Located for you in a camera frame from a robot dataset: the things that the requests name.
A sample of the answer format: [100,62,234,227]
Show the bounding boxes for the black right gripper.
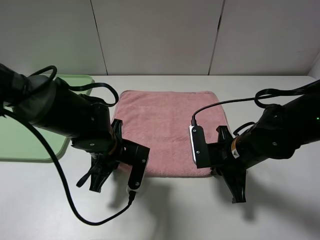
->
[207,125,248,204]

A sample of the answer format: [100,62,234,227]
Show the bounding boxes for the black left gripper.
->
[88,119,137,193]

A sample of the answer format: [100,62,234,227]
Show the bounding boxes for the pink terry towel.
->
[113,90,219,178]

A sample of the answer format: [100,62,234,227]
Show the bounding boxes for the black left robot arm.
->
[0,65,149,192]

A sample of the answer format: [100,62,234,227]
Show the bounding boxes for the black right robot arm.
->
[208,80,320,203]

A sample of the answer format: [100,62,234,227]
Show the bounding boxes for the light green plastic tray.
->
[0,74,95,163]

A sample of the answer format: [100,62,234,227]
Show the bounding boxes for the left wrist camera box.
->
[122,139,150,192]

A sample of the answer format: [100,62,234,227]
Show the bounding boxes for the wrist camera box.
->
[189,125,211,169]
[122,139,150,192]

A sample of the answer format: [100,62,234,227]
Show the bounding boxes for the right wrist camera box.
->
[189,125,211,169]

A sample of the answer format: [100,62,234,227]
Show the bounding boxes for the black right camera cable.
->
[191,84,320,127]

